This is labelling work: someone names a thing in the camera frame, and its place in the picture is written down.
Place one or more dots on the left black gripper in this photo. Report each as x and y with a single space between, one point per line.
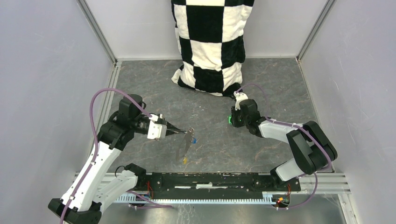
171 129

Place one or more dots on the silver key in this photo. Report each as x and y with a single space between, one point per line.
191 131

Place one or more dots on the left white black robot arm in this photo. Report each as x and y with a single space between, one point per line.
84 202

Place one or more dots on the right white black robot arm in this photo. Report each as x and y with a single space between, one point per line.
311 149

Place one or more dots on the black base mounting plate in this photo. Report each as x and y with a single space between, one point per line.
205 186

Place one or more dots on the black white checkered pillow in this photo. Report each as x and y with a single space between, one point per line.
210 39

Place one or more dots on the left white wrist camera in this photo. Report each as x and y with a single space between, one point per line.
157 127

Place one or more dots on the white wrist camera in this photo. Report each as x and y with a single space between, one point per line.
157 127
239 97

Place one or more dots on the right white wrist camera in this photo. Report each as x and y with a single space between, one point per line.
239 97

